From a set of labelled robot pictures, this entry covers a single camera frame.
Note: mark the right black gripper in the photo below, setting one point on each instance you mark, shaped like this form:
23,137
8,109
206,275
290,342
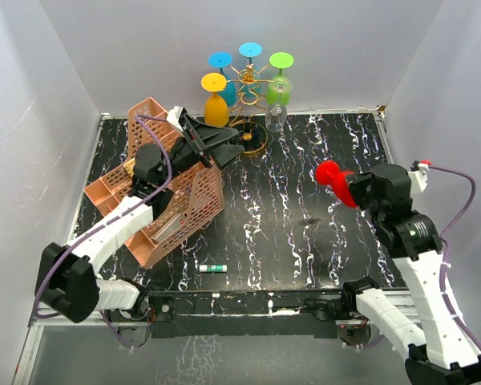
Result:
355,183

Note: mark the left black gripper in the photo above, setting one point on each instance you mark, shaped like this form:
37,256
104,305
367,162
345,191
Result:
205,138

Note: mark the red wine glass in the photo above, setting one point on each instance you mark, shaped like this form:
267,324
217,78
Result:
328,173

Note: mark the yellow wine glass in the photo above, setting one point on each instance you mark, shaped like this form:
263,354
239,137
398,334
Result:
215,108

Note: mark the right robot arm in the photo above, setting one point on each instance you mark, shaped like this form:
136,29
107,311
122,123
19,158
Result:
439,349

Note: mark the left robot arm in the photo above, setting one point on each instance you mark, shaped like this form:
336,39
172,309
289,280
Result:
67,280

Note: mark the clear wine glass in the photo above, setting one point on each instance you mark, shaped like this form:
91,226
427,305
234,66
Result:
275,117

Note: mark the blue wine glass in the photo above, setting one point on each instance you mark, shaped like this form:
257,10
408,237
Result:
220,60

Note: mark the green wine glass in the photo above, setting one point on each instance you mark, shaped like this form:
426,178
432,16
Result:
280,87

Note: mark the cyan wine glass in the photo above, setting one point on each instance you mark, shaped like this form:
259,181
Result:
249,51

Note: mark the pink plastic file organizer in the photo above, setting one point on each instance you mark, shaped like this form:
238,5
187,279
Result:
198,193

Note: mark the silver box in organizer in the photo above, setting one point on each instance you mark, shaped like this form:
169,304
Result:
166,230

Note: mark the green white glue stick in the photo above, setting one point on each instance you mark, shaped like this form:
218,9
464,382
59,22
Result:
213,268

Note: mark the gold wire glass rack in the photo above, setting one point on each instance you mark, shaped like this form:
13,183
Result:
246,112

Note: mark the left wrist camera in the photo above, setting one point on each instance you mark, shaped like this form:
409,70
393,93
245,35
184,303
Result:
177,118

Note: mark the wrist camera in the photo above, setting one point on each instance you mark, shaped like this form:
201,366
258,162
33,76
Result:
418,175
177,118

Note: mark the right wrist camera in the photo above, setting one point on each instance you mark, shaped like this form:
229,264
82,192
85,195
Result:
418,175

